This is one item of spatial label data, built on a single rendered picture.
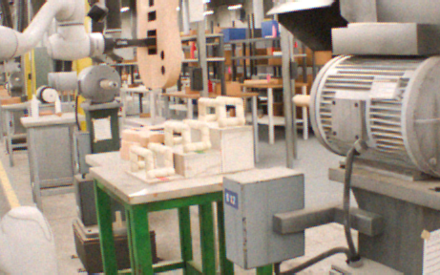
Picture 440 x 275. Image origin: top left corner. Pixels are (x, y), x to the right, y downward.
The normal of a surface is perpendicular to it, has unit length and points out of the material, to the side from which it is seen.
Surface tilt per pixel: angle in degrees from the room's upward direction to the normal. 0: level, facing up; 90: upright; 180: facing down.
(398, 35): 90
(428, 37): 90
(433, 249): 90
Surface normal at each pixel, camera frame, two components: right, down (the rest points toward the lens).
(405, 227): -0.89, 0.11
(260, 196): 0.44, 0.11
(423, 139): 0.00, 0.30
